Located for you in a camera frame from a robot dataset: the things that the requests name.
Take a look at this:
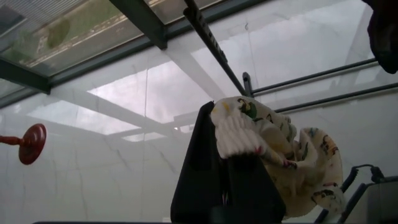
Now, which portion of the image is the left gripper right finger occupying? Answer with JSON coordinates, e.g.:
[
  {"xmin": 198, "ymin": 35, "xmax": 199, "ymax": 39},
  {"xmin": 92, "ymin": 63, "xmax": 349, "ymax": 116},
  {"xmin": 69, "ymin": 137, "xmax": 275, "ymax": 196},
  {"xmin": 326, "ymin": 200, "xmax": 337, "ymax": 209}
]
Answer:
[{"xmin": 225, "ymin": 154, "xmax": 287, "ymax": 223}]

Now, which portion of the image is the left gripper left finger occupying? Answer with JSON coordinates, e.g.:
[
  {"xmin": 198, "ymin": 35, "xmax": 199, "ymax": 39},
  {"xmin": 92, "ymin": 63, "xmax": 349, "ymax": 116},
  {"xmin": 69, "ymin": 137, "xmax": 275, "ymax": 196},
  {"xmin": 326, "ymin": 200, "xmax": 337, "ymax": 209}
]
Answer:
[{"xmin": 170, "ymin": 101, "xmax": 226, "ymax": 223}]

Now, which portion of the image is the cream printed garment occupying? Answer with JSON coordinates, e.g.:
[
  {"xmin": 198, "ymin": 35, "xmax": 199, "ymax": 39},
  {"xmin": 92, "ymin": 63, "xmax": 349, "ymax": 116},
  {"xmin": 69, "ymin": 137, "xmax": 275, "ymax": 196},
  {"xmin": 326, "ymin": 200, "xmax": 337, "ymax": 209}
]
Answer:
[{"xmin": 210, "ymin": 95, "xmax": 346, "ymax": 218}]

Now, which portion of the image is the black garment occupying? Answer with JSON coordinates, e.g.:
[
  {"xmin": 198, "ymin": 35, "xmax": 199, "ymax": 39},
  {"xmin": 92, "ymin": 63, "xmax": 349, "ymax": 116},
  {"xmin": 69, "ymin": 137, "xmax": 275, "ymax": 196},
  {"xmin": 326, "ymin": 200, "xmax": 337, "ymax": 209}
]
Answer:
[{"xmin": 362, "ymin": 0, "xmax": 398, "ymax": 75}]

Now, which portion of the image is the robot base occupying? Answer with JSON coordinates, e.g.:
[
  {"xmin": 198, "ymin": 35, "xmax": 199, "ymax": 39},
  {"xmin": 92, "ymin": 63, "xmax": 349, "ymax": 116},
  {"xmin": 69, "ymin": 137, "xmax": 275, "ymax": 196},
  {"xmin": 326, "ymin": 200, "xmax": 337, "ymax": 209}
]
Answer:
[{"xmin": 313, "ymin": 175, "xmax": 398, "ymax": 224}]

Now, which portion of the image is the black clothes rack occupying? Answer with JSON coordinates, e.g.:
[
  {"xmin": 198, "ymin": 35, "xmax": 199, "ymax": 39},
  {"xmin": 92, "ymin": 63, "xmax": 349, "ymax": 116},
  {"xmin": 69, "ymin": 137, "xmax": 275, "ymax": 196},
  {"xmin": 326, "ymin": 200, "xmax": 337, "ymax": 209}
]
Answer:
[{"xmin": 183, "ymin": 0, "xmax": 398, "ymax": 114}]

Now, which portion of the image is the dark brown wooden stand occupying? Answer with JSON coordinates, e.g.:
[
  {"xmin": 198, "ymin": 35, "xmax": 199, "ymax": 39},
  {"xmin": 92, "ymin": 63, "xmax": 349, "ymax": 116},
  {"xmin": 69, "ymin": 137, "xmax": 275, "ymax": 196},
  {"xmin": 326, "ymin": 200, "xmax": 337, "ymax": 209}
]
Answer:
[{"xmin": 0, "ymin": 123, "xmax": 47, "ymax": 166}]

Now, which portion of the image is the black cable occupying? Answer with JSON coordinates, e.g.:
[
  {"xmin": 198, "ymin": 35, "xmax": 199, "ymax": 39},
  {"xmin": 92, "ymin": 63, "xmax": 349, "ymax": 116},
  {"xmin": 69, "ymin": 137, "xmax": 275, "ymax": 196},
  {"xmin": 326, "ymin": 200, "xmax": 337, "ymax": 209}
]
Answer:
[{"xmin": 340, "ymin": 164, "xmax": 386, "ymax": 194}]

